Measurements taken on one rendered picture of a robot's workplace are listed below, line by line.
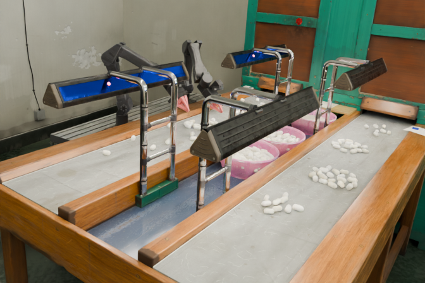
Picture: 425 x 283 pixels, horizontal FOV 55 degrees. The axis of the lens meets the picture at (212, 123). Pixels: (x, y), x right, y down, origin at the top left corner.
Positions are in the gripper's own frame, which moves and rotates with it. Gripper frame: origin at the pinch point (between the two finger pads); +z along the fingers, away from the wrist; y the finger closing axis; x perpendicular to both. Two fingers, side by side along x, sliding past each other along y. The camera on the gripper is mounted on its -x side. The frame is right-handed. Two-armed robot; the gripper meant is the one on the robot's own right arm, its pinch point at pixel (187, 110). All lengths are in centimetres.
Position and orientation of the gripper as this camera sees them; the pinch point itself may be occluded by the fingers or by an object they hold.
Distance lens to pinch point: 206.5
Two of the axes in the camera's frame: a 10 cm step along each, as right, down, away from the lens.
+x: -5.8, 5.7, 5.8
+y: 5.7, -2.3, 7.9
